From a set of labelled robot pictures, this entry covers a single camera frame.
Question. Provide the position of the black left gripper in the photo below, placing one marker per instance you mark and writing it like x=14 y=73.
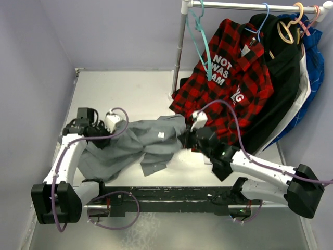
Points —
x=105 y=142

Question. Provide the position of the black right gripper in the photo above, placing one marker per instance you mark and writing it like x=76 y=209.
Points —
x=186 y=137

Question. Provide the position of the grey button-up shirt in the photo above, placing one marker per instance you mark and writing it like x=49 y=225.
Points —
x=139 y=141

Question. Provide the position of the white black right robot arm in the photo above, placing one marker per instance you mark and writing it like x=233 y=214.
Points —
x=296 y=187

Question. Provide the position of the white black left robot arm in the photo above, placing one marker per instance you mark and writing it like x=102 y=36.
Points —
x=55 y=200

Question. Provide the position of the red black plaid shirt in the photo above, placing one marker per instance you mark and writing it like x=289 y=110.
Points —
x=240 y=85

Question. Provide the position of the white hanging shirt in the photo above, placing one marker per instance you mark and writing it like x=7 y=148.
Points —
x=303 y=93

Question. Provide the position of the black hanging shirt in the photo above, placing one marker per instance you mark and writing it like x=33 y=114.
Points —
x=284 y=75

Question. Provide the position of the blue checked shirt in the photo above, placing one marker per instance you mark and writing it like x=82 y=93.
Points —
x=315 y=68

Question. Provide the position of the pink plastic hanger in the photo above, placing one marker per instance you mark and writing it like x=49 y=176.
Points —
x=305 y=26

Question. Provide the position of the beige wooden hanger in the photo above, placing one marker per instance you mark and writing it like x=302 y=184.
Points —
x=282 y=36

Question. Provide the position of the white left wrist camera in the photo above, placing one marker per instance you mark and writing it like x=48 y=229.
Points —
x=111 y=120

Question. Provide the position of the silver clothes rack frame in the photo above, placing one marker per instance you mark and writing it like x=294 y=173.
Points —
x=187 y=5

